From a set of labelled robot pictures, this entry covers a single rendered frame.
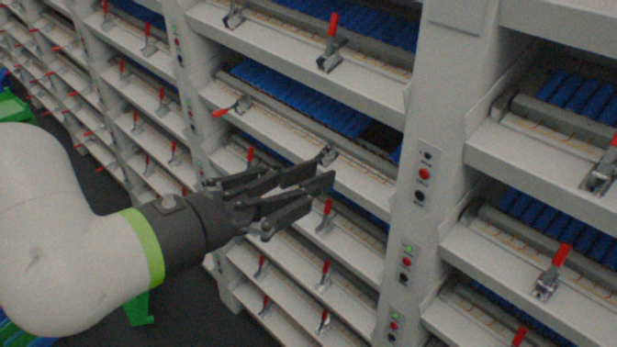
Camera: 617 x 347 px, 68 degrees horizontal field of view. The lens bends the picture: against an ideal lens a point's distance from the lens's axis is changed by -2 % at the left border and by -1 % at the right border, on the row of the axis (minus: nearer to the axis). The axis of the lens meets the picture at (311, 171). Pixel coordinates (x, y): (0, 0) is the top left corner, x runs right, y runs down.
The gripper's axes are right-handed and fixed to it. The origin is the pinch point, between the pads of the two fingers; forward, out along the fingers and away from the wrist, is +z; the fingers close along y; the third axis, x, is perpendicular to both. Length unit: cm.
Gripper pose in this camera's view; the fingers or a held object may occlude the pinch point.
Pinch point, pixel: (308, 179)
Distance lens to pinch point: 68.1
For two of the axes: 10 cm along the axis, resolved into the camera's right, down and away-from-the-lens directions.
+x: -1.3, 8.5, 5.1
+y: -7.0, -4.4, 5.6
